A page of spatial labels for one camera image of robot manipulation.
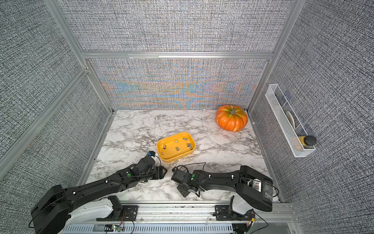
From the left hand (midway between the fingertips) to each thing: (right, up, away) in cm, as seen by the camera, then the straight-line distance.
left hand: (166, 170), depth 82 cm
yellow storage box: (+3, +10, +16) cm, 19 cm away
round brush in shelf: (+62, +29, -12) cm, 69 cm away
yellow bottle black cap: (+63, +19, -21) cm, 69 cm away
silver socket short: (+5, +14, +18) cm, 24 cm away
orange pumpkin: (+42, +30, +16) cm, 54 cm away
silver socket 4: (+14, +12, +16) cm, 25 cm away
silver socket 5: (+4, +2, +10) cm, 11 cm away
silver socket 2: (-3, +11, +16) cm, 19 cm away
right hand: (+9, -8, 0) cm, 12 cm away
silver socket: (+11, +16, +18) cm, 26 cm away
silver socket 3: (+5, +10, +15) cm, 19 cm away
